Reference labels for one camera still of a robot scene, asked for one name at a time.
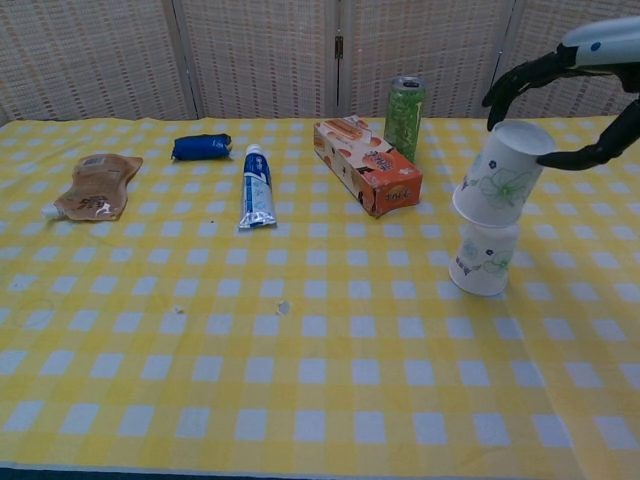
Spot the black and silver right hand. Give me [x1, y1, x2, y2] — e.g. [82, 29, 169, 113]
[481, 14, 640, 172]

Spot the white floral paper cup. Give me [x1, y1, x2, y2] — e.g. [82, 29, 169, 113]
[447, 218, 522, 298]
[451, 118, 558, 229]

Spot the woven folding screen panel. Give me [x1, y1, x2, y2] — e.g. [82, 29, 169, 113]
[0, 0, 199, 122]
[339, 0, 521, 120]
[172, 0, 342, 120]
[502, 0, 640, 120]

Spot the green drink can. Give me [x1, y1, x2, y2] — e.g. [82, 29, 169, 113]
[383, 75, 427, 164]

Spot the orange tissue box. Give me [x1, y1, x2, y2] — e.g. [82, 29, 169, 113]
[312, 114, 425, 218]

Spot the blue white toothpaste tube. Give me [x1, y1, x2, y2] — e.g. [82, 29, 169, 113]
[237, 143, 279, 232]

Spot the yellow white checked tablecloth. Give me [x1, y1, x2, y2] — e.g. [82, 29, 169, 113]
[0, 115, 640, 477]

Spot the blue snack packet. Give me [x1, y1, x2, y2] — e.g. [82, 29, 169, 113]
[171, 132, 235, 163]

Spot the brown spouted pouch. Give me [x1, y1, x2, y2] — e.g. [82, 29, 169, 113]
[41, 153, 145, 222]

